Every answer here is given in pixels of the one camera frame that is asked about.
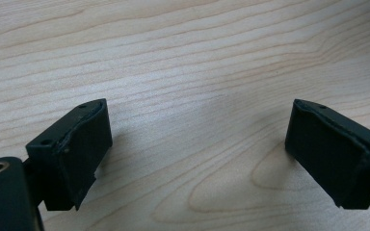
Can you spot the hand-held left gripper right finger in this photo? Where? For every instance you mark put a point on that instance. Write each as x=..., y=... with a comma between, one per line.
x=330, y=150

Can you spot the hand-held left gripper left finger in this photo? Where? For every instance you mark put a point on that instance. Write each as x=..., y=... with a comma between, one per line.
x=74, y=150

